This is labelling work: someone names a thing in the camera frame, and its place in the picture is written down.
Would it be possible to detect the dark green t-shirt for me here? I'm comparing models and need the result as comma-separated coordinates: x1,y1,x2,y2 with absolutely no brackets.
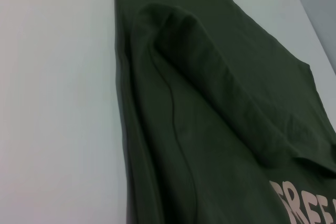
114,0,336,224

